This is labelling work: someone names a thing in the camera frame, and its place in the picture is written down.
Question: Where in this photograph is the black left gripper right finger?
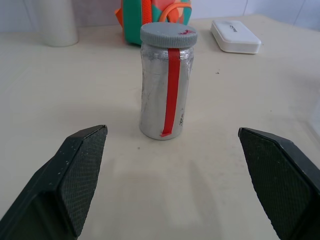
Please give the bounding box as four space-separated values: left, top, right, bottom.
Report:
237 127 320 240

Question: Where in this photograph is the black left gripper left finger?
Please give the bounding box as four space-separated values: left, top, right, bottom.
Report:
0 124 109 240

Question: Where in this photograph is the silver jar with grey lid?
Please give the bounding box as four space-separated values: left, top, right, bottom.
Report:
138 42 195 141

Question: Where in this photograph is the white cylinder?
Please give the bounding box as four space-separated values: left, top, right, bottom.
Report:
33 0 79 48

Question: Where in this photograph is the grey ribbed plastic jar lid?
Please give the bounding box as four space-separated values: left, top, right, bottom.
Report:
139 22 198 49

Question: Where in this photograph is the white rectangular case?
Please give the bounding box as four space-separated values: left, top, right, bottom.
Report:
209 19 262 54

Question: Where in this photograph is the teal and orange backpack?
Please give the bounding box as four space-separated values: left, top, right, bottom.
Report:
114 0 193 46

